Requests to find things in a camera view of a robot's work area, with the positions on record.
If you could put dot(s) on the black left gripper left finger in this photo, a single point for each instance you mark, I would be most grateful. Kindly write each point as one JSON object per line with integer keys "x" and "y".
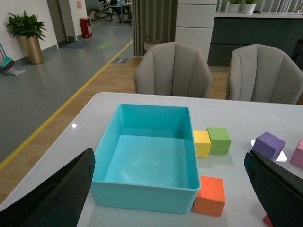
{"x": 56, "y": 202}

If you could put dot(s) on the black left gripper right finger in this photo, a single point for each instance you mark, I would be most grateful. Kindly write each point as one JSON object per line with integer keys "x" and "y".
{"x": 279, "y": 191}

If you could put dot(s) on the red block near centre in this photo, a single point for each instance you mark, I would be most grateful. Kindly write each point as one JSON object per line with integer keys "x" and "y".
{"x": 267, "y": 221}

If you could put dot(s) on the pink foam block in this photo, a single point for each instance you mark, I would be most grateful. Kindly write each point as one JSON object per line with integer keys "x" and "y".
{"x": 297, "y": 157}

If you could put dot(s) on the purple block far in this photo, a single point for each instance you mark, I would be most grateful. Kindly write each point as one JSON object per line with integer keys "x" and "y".
{"x": 268, "y": 145}

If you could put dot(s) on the orange block near teal bin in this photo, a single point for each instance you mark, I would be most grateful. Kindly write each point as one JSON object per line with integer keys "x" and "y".
{"x": 210, "y": 200}

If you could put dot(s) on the green foam block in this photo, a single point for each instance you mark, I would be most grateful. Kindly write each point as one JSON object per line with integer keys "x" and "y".
{"x": 220, "y": 141}

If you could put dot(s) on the yellow foam block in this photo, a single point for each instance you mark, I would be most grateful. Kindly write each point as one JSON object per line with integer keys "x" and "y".
{"x": 202, "y": 143}

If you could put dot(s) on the teal plastic bin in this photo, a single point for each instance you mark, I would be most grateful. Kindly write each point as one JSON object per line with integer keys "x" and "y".
{"x": 146, "y": 160}

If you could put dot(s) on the right grey chair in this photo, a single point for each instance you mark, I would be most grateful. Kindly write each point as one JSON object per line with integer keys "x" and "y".
{"x": 260, "y": 73}

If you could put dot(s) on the grey chair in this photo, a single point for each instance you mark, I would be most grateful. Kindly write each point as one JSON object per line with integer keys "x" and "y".
{"x": 173, "y": 69}
{"x": 260, "y": 73}

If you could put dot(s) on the teal broom and dustpan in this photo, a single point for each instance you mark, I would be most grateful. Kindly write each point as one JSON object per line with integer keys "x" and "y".
{"x": 8, "y": 66}

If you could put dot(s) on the left grey chair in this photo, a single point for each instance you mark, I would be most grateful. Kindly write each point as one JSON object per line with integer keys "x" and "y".
{"x": 173, "y": 69}

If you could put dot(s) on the dark counter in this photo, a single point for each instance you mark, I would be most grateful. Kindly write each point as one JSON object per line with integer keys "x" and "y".
{"x": 230, "y": 33}

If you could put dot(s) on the potted plant gold vase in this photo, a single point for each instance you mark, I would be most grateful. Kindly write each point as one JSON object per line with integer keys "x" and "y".
{"x": 29, "y": 30}

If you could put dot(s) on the woven basket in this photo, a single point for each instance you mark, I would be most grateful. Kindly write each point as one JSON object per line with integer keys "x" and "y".
{"x": 148, "y": 43}

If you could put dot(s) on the white potted plant on counter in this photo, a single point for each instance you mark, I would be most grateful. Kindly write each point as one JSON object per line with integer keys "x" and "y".
{"x": 248, "y": 6}

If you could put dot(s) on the white cabinet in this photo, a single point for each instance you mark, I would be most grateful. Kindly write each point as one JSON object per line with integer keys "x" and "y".
{"x": 194, "y": 23}

